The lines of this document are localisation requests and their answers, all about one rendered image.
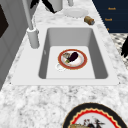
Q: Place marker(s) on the dark purple eggplant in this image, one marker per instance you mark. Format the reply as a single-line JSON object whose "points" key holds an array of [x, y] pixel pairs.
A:
{"points": [[73, 56]]}

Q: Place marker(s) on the black rimmed patterned plate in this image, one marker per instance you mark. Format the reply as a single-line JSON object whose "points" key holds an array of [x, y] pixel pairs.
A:
{"points": [[75, 115]]}

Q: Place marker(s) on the small white upright thing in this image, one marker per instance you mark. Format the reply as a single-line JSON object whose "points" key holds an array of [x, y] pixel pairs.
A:
{"points": [[71, 2]]}

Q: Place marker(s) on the small brown round thing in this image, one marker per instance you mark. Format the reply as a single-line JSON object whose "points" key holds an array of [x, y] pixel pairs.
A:
{"points": [[89, 20]]}

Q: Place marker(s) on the white cylindrical container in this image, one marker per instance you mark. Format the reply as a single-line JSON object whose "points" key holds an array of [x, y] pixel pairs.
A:
{"points": [[58, 4]]}

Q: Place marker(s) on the plain white plate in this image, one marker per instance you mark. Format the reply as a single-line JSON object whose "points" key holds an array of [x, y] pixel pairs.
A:
{"points": [[74, 13]]}

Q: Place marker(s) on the white tap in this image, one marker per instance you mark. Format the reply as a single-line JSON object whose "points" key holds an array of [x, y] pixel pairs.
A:
{"points": [[33, 37]]}

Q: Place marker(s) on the grey sink with basin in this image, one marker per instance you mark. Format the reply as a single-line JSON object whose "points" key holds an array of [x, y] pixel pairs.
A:
{"points": [[96, 56]]}

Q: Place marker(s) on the red rimmed plate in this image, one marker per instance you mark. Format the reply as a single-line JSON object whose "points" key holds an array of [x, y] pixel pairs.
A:
{"points": [[83, 60]]}

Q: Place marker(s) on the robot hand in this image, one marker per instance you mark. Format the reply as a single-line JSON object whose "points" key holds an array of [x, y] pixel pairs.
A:
{"points": [[48, 4], [125, 50]]}

